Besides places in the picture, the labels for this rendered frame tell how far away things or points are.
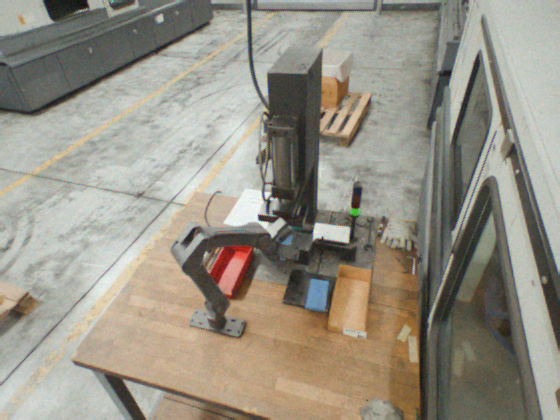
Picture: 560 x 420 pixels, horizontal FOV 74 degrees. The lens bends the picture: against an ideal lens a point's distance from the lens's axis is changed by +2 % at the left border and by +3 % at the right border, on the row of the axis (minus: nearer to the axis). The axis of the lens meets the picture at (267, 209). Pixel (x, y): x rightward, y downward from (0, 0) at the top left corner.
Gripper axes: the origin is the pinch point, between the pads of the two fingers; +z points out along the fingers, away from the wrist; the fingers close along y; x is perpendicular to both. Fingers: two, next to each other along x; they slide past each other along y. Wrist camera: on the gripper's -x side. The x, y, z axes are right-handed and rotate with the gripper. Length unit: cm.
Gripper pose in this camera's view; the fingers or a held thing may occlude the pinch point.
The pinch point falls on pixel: (274, 256)
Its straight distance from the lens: 143.0
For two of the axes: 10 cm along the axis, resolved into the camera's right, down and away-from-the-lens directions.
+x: -9.6, -1.5, 2.4
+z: 1.8, 3.5, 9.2
